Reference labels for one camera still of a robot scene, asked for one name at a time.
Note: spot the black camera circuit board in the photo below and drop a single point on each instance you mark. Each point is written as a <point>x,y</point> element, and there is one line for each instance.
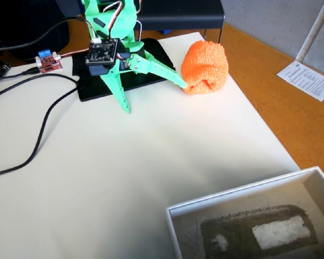
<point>101,52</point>

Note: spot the small blue object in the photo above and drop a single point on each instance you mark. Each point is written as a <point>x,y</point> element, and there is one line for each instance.
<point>164,31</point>

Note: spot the black chair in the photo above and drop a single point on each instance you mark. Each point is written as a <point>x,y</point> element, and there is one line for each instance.
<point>178,13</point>

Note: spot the red controller board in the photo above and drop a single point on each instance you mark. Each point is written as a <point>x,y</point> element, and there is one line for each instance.
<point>49,64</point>

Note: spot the orange fuzzy sock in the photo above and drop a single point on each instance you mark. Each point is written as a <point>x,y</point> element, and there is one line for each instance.
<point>205,67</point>

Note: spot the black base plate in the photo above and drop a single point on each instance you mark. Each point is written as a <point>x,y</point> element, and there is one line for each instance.
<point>156,54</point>

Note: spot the grey plastic bin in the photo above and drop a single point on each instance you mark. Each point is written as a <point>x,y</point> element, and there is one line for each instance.
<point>321,189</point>

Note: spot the white metal pole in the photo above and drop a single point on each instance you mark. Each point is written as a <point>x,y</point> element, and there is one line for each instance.
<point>311,29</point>

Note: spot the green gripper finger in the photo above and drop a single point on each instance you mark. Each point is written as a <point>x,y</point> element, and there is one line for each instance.
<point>118,91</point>
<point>156,68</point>

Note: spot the printed white paper sheet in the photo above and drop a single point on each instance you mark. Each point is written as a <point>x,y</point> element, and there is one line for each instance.
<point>306,80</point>

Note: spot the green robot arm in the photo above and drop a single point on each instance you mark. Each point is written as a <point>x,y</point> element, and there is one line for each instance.
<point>127,21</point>

